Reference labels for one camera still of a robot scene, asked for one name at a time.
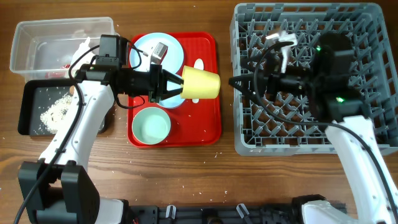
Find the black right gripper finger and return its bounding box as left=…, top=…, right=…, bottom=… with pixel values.
left=228, top=73, right=268, bottom=87
left=231, top=81, right=267, bottom=100

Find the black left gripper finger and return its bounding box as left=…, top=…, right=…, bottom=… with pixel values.
left=160, top=88, right=183, bottom=101
left=162, top=69, right=183, bottom=85

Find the light blue bowl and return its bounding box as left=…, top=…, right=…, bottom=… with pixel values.
left=151, top=71, right=183, bottom=103

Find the yellow plastic cup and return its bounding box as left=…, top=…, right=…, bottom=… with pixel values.
left=180, top=66, right=221, bottom=99

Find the green bowl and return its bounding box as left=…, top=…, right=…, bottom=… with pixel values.
left=131, top=107, right=171, bottom=145

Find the white wrapper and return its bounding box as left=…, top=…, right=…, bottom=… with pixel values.
left=70, top=37, right=95, bottom=69

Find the white rice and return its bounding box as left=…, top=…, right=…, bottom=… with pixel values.
left=40, top=93, right=72, bottom=134

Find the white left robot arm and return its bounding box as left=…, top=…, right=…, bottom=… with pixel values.
left=16, top=34, right=184, bottom=223

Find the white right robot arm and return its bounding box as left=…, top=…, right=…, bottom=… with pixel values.
left=229, top=32, right=397, bottom=223

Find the grey dishwasher rack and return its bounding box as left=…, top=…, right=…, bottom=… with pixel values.
left=229, top=2, right=397, bottom=156

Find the black waste tray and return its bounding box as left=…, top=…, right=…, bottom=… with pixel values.
left=17, top=79, right=114, bottom=136

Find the light blue plate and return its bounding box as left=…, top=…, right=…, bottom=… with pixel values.
left=129, top=32, right=184, bottom=74

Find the white plastic spoon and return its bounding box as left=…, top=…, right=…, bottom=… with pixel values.
left=192, top=58, right=204, bottom=103

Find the red plastic tray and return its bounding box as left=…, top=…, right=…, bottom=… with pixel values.
left=127, top=32, right=222, bottom=148

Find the clear plastic bin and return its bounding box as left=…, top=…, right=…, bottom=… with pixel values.
left=9, top=17, right=116, bottom=81

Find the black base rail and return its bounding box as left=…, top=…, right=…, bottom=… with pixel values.
left=127, top=203, right=303, bottom=224

